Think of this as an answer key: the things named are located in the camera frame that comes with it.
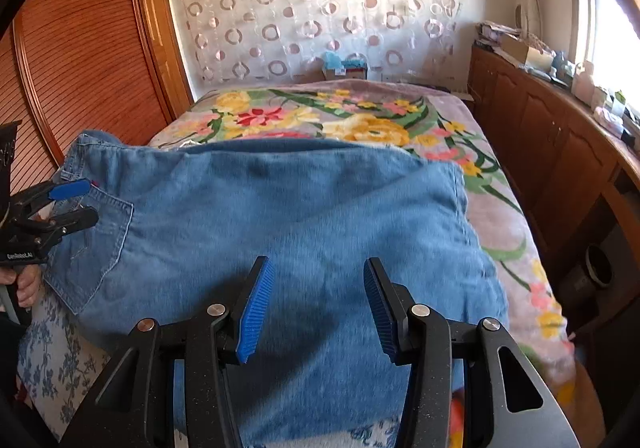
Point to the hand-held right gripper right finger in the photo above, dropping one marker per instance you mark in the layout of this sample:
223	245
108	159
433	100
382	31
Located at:
380	313

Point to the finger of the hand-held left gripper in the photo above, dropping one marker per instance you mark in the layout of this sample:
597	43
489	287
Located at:
70	190
75	220

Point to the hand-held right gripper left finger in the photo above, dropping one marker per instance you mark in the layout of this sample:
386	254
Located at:
255	313

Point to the light blue denim pants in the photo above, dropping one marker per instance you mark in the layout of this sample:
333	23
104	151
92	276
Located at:
300	208

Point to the person's left hand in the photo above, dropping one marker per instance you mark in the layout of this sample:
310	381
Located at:
27	285

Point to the white blue floral bed sheet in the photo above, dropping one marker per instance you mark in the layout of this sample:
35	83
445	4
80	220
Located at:
55	363

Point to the wooden headboard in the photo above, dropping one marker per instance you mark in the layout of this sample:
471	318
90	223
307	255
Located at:
90	53

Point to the pink floral blanket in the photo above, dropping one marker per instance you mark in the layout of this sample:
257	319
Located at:
350	118

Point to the dark round container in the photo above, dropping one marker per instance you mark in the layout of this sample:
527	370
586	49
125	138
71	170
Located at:
595	265

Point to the wooden cabinet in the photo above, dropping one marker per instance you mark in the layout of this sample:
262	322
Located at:
545	138

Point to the small cardboard box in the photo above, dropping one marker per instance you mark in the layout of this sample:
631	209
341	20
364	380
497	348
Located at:
350	74

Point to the flat cardboard box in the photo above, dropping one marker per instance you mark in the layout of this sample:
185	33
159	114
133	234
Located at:
525	50

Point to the stack of papers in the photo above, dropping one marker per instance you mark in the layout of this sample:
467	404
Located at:
492	33

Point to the sheer circle-patterned curtain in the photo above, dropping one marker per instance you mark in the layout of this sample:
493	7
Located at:
310	3

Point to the white plastic bottle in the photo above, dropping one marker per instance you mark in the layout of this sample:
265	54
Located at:
584	83

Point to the window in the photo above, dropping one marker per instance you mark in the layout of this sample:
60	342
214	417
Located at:
610	18

